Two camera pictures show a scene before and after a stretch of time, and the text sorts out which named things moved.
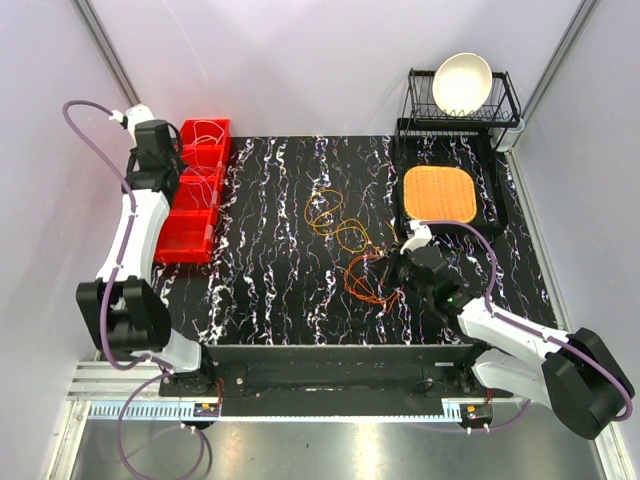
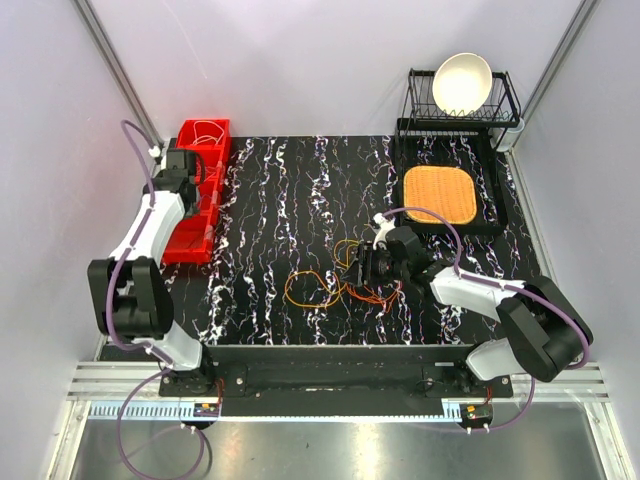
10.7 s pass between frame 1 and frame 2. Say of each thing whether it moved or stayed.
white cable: stayed
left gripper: moved
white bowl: stayed
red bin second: stayed
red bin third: stayed
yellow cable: moved
